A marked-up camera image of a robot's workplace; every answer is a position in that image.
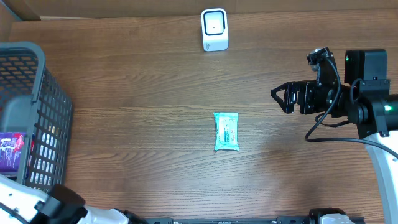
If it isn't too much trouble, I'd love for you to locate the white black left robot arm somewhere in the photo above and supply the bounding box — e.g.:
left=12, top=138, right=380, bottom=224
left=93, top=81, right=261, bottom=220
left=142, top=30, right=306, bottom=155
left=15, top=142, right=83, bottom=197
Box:
left=1, top=175, right=146, bottom=224

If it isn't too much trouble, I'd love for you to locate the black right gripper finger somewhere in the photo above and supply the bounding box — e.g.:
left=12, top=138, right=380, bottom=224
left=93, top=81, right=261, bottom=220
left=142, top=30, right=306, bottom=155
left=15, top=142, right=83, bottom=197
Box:
left=271, top=82, right=293, bottom=95
left=271, top=91, right=294, bottom=113

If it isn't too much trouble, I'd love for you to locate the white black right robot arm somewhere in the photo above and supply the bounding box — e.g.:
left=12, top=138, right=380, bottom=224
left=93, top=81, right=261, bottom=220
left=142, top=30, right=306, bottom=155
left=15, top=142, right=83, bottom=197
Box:
left=271, top=47, right=397, bottom=223

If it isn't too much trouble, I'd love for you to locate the teal wet wipes pack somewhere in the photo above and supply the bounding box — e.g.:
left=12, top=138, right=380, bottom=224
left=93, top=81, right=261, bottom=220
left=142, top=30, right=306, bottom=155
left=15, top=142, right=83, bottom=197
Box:
left=213, top=112, right=239, bottom=151

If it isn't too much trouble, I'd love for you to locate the dark grey plastic basket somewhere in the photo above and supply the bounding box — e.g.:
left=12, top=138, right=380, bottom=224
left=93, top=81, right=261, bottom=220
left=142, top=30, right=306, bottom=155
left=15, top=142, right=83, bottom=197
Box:
left=1, top=42, right=73, bottom=192

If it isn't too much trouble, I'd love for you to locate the purple sanitary pad pack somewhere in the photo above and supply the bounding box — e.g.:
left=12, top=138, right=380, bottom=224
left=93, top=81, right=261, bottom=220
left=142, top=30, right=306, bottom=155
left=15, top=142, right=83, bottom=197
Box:
left=1, top=132, right=25, bottom=172

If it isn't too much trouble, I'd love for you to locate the white barcode scanner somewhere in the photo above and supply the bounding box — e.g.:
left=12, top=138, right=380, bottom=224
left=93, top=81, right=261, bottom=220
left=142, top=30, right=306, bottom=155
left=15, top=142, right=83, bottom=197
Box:
left=201, top=8, right=229, bottom=52

